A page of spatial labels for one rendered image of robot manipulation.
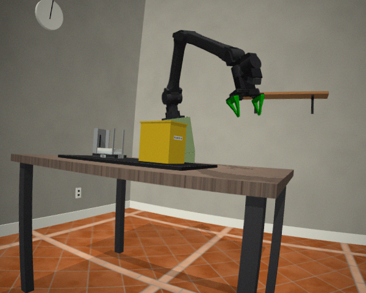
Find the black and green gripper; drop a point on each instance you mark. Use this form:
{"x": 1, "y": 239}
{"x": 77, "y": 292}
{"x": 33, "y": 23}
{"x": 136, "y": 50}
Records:
{"x": 238, "y": 94}

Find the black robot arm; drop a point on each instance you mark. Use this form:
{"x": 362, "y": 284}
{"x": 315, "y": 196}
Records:
{"x": 245, "y": 67}

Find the yellow open-top bin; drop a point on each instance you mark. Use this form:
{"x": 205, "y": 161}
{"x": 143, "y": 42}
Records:
{"x": 162, "y": 142}

